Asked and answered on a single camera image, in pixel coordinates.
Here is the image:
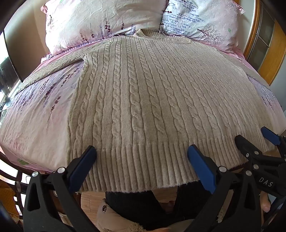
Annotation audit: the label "person's right hand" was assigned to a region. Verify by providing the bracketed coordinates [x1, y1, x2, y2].
[259, 191, 272, 213]

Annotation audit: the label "dark wooden chair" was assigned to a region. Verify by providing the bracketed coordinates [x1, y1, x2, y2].
[0, 149, 30, 223]

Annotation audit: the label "white tree-print pillow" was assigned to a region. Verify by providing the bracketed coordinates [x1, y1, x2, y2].
[160, 0, 245, 55]

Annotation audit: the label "person's black pants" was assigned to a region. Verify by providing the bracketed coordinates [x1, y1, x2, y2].
[105, 182, 215, 226]

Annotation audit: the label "pink floral bed sheet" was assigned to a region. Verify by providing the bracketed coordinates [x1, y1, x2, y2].
[0, 38, 286, 176]

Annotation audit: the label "person's beige jacket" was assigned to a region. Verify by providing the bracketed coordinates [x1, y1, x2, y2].
[96, 198, 195, 232]

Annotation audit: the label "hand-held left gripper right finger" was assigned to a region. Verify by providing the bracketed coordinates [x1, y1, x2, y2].
[187, 145, 262, 232]

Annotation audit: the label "pink floral pillow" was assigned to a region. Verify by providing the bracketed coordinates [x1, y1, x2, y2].
[40, 0, 169, 56]

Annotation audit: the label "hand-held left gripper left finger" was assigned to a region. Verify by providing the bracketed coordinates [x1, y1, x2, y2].
[23, 145, 97, 232]

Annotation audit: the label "black television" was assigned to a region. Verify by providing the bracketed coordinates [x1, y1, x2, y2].
[0, 31, 24, 94]

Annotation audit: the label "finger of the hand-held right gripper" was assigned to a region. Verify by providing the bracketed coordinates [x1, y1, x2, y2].
[234, 135, 286, 173]
[261, 126, 286, 152]

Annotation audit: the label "beige cable-knit sweater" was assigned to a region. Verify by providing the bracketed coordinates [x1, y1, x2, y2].
[17, 29, 276, 193]

